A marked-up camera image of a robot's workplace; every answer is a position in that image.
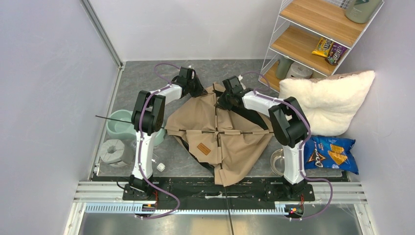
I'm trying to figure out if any long black tent pole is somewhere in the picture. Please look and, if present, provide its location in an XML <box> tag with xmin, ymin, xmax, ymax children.
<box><xmin>212</xmin><ymin>83</ymin><xmax>235</xmax><ymax>235</ymax></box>

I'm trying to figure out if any tan fabric pet tent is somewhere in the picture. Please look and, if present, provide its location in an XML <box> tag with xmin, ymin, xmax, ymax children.
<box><xmin>165</xmin><ymin>83</ymin><xmax>274</xmax><ymax>186</ymax></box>

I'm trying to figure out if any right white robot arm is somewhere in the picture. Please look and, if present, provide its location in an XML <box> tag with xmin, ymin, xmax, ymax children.
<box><xmin>216</xmin><ymin>76</ymin><xmax>309</xmax><ymax>200</ymax></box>

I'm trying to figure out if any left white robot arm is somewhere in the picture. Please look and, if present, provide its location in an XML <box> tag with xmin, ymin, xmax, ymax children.
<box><xmin>129</xmin><ymin>67</ymin><xmax>207</xmax><ymax>200</ymax></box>

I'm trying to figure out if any mint green pet bowl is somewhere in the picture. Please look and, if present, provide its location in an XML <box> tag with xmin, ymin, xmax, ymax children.
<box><xmin>106</xmin><ymin>109</ymin><xmax>166</xmax><ymax>148</ymax></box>

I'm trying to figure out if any green cylinder bottle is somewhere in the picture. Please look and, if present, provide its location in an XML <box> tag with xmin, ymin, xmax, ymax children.
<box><xmin>276</xmin><ymin>56</ymin><xmax>294</xmax><ymax>80</ymax></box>

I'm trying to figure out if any white toilet paper roll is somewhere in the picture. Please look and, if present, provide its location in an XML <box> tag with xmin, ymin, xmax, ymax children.
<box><xmin>286</xmin><ymin>62</ymin><xmax>313</xmax><ymax>79</ymax></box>

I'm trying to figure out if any stainless steel bowl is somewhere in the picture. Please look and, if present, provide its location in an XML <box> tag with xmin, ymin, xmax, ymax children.
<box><xmin>270</xmin><ymin>149</ymin><xmax>285</xmax><ymax>177</ymax></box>

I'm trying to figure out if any clear plastic bottle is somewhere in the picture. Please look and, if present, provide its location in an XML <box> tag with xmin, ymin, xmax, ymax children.
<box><xmin>129</xmin><ymin>138</ymin><xmax>166</xmax><ymax>172</ymax></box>

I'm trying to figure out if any white fluffy pillow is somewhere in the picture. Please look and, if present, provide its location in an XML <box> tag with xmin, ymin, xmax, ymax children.
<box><xmin>279</xmin><ymin>70</ymin><xmax>375</xmax><ymax>137</ymax></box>

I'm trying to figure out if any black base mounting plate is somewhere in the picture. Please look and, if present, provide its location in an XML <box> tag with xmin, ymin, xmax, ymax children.
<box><xmin>122</xmin><ymin>177</ymin><xmax>316</xmax><ymax>210</ymax></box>

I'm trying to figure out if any blue Doritos chip bag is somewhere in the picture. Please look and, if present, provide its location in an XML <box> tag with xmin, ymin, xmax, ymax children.
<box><xmin>303</xmin><ymin>136</ymin><xmax>359</xmax><ymax>175</ymax></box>

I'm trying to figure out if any yellow M&M's bag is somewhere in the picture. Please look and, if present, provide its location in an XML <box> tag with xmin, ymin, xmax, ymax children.
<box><xmin>312</xmin><ymin>37</ymin><xmax>334</xmax><ymax>58</ymax></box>

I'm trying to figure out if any grey-green jar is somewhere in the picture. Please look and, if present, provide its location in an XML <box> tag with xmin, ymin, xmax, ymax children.
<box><xmin>345</xmin><ymin>0</ymin><xmax>382</xmax><ymax>24</ymax></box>

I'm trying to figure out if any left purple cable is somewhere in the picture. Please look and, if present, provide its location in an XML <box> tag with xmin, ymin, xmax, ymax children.
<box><xmin>134</xmin><ymin>63</ymin><xmax>195</xmax><ymax>220</ymax></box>

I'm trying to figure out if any purple cable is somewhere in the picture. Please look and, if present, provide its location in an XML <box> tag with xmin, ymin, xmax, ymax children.
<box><xmin>134</xmin><ymin>63</ymin><xmax>195</xmax><ymax>220</ymax></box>
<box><xmin>238</xmin><ymin>71</ymin><xmax>334</xmax><ymax>222</ymax></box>

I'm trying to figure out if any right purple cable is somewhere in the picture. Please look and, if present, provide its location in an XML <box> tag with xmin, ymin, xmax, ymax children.
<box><xmin>238</xmin><ymin>71</ymin><xmax>334</xmax><ymax>222</ymax></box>

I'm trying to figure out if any white wire wooden shelf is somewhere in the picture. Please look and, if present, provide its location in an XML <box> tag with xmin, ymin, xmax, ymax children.
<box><xmin>258</xmin><ymin>0</ymin><xmax>384</xmax><ymax>92</ymax></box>

